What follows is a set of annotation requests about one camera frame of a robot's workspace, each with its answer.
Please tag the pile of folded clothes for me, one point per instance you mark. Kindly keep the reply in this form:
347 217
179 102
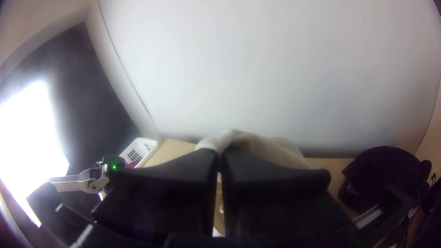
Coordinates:
379 172

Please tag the white laundry basket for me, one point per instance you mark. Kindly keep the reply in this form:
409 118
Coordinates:
139 149

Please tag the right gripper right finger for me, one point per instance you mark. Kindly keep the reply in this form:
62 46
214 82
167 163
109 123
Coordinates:
275 199

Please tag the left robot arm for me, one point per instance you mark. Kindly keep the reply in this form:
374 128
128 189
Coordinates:
75 182

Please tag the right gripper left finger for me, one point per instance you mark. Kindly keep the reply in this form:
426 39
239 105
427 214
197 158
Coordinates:
165 193

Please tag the cream t-shirt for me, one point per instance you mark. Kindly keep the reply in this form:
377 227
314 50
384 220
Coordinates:
262 144

